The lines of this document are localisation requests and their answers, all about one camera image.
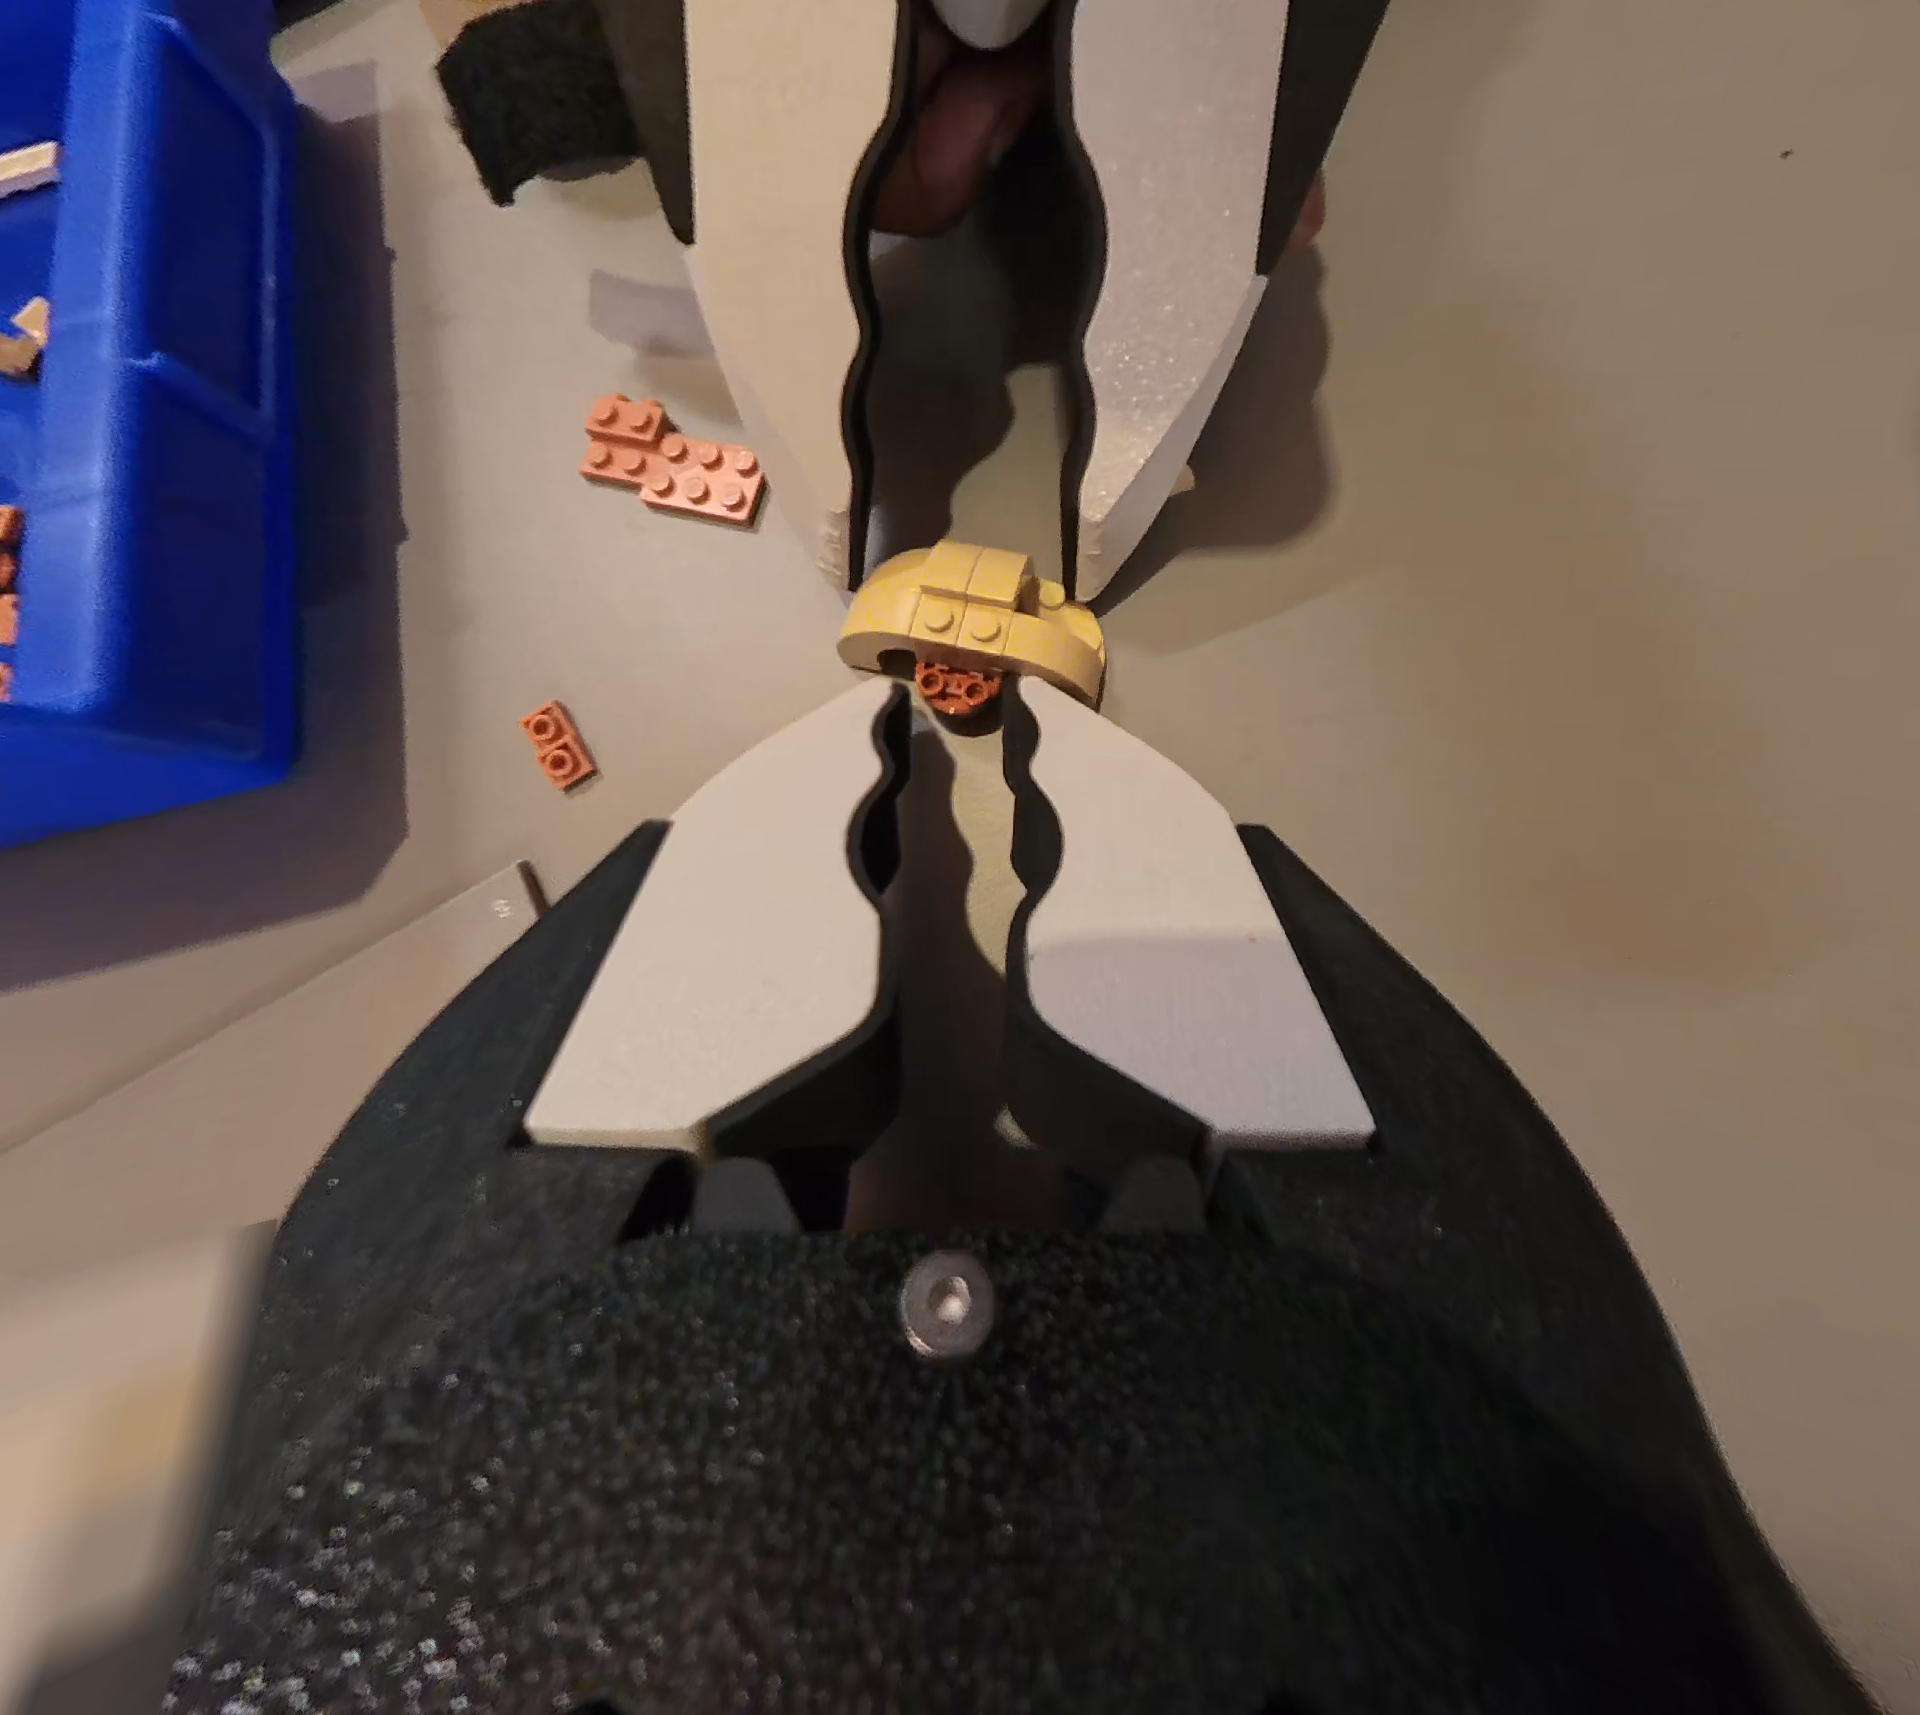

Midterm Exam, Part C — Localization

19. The reddish brown six-stud plate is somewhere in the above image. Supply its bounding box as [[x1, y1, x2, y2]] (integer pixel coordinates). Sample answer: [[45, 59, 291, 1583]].
[[636, 431, 770, 530]]

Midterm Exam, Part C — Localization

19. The pile of tan brown bricks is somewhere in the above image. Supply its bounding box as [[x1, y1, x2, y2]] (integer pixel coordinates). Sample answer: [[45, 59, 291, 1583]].
[[0, 138, 65, 716]]

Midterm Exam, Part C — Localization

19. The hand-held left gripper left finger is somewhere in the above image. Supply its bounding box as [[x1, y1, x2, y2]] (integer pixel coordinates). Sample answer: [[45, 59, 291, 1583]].
[[524, 680, 916, 1229]]

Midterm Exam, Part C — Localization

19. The grey desk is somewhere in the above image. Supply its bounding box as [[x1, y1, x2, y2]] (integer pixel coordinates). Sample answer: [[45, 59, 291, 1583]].
[[0, 0, 1920, 1715]]

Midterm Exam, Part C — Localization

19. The grey instruction booklet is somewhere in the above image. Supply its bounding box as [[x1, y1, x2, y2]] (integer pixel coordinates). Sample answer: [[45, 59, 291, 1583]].
[[0, 856, 550, 1297]]

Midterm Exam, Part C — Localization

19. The reddish brown two-stud plate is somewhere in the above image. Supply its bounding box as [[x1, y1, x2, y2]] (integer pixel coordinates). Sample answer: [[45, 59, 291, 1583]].
[[519, 698, 600, 797]]

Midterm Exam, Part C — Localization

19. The person's right hand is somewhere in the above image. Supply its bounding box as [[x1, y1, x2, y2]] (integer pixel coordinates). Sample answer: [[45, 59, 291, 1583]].
[[874, 41, 1332, 251]]

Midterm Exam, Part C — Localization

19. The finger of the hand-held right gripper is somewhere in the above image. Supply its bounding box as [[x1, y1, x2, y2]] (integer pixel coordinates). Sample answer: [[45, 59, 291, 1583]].
[[1050, 0, 1309, 617], [676, 0, 918, 596]]

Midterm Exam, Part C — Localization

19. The blue plastic bin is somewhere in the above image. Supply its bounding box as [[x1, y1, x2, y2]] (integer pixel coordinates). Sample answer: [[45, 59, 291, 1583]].
[[0, 0, 305, 856]]

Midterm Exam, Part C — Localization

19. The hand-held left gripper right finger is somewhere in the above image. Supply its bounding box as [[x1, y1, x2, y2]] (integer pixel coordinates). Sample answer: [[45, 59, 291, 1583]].
[[1000, 680, 1382, 1229]]

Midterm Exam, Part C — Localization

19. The tan curved brick assembly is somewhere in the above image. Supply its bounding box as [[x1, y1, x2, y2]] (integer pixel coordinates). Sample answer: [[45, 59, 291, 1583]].
[[834, 539, 1113, 748]]

